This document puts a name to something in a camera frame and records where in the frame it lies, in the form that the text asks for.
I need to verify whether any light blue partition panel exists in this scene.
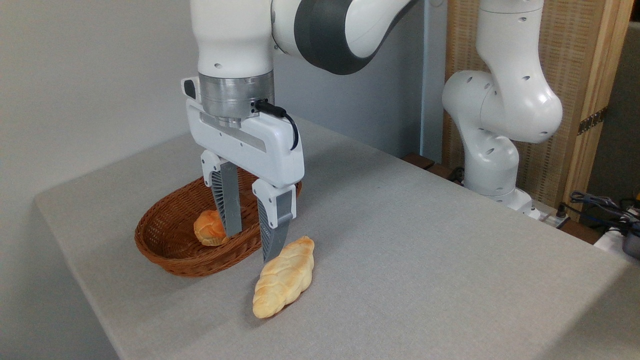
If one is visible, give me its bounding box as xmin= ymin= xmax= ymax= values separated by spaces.
xmin=274 ymin=0 xmax=448 ymax=163

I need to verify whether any long braided bread loaf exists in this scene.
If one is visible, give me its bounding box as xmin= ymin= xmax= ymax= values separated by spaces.
xmin=252 ymin=236 xmax=316 ymax=319

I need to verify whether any woven wooden folding screen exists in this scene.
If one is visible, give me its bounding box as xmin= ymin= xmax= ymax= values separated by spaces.
xmin=442 ymin=0 xmax=633 ymax=221

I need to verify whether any blue grey cable bundle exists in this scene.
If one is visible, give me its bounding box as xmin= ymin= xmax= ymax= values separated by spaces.
xmin=570 ymin=191 xmax=640 ymax=226

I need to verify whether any grey device box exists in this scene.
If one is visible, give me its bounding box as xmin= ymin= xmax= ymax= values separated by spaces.
xmin=622 ymin=230 xmax=640 ymax=260

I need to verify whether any small round bread roll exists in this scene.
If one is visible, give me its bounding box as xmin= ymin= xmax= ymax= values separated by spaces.
xmin=193 ymin=209 xmax=230 ymax=247

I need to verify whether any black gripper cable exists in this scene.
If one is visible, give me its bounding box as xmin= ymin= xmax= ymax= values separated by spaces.
xmin=255 ymin=99 xmax=300 ymax=152

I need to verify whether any brown wicker basket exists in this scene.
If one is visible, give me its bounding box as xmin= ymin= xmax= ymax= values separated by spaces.
xmin=134 ymin=167 xmax=302 ymax=278

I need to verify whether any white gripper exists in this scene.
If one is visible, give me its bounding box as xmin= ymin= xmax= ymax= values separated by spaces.
xmin=181 ymin=77 xmax=305 ymax=263

